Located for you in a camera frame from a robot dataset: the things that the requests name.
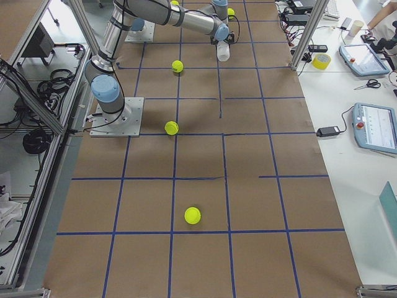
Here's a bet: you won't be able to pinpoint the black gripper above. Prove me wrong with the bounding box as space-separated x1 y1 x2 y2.
210 36 218 45

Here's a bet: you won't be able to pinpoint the white blue tennis ball can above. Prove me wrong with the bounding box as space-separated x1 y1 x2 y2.
216 41 230 62

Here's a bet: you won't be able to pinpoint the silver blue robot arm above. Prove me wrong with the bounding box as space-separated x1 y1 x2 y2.
84 1 230 126

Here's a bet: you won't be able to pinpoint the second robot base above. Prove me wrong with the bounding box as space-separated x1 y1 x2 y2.
125 18 155 43

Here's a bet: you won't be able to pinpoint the yellow tennis ball middle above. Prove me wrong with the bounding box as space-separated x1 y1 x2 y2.
171 60 184 73

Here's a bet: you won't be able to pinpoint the yellow tennis ball by base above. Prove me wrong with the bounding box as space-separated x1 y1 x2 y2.
164 121 179 135

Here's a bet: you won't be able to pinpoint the yellow tennis ball near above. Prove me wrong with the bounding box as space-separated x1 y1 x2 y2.
184 207 202 225

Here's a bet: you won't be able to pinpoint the black phone device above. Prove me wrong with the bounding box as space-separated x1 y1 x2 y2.
308 45 328 53

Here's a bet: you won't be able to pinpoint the yellow tape roll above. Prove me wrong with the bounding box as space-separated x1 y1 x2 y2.
312 53 331 70

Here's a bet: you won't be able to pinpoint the black power adapter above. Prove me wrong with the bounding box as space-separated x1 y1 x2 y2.
316 126 341 137

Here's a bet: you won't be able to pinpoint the paper cup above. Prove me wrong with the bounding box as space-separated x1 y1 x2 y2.
348 20 364 37

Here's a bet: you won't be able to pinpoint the far teach pendant tablet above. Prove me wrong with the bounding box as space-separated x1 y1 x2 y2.
339 43 389 76

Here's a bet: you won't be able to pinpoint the teach pendant tablet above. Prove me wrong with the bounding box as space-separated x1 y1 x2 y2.
352 102 396 154
339 43 389 76

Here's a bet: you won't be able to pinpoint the near teach pendant tablet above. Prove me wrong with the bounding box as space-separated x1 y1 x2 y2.
352 102 396 154

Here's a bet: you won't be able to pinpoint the white crumpled cloth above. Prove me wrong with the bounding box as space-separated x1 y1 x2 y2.
0 172 22 240

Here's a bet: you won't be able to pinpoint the aluminium frame post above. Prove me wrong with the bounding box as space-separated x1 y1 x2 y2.
289 0 329 71

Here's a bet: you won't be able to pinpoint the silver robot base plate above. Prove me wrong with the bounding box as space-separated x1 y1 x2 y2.
89 97 144 137

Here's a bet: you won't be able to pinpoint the black handled scissors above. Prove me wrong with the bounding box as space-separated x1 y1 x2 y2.
354 79 381 90

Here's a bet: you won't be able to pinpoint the coiled black cables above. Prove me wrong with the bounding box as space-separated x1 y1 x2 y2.
22 129 51 155

